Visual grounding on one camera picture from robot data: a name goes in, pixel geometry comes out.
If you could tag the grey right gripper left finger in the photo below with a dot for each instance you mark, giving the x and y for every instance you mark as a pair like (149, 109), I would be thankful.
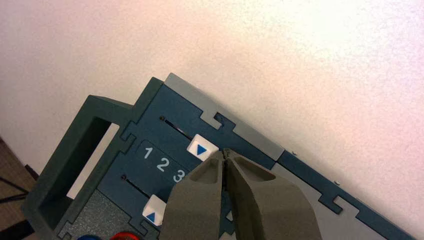
(192, 205)

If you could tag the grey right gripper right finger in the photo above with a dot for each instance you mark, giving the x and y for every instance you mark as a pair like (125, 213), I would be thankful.
(271, 212)

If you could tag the white slider knob downward triangle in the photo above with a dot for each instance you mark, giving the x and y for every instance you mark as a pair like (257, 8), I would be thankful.
(200, 148)

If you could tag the white slider knob upward triangle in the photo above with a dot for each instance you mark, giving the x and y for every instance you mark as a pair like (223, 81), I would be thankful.
(153, 212)

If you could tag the round red push button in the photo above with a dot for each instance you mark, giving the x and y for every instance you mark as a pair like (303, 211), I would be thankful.
(124, 236)

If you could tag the blue and grey task board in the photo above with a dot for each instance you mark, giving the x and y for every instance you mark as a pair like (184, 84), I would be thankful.
(172, 112)

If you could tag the round blue push button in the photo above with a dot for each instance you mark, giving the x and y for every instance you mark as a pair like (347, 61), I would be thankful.
(88, 238)

